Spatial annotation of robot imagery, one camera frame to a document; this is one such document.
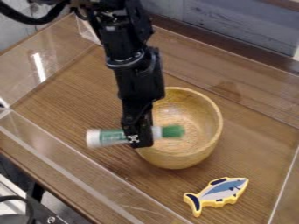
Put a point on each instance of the green Expo marker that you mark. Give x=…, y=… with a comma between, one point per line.
x=105, y=137

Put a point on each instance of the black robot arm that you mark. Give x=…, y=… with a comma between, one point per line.
x=123, y=29

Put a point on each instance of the clear acrylic corner bracket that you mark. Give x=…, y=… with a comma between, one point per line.
x=85, y=30

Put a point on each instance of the yellow blue fish toy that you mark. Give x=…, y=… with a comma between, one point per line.
x=220, y=192

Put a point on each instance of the brown wooden bowl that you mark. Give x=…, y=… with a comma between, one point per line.
x=192, y=110

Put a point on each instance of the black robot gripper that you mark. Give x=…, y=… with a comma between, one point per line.
x=140, y=87

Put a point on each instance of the clear acrylic tray wall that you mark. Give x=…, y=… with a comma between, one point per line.
x=100, y=195

